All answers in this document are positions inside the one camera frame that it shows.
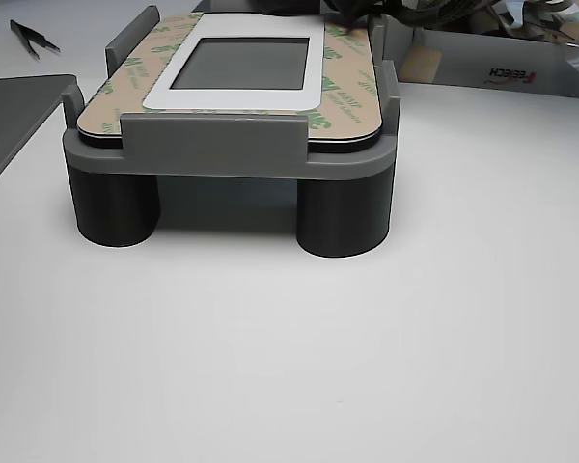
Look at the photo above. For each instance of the tan printed adhesive liner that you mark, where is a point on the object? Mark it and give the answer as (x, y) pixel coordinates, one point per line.
(116, 96)

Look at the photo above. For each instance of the peeled film strips pile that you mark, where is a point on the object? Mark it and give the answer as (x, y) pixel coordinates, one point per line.
(526, 14)

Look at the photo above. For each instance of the grey fixture with black legs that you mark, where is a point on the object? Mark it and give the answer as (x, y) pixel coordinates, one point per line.
(212, 140)

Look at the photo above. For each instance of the white cardboard box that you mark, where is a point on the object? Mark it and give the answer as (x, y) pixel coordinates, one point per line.
(463, 67)

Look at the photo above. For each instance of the grey rubber mat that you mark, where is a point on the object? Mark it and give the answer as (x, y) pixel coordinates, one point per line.
(9, 120)

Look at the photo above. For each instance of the black tweezers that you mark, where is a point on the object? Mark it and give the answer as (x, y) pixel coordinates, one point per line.
(19, 30)

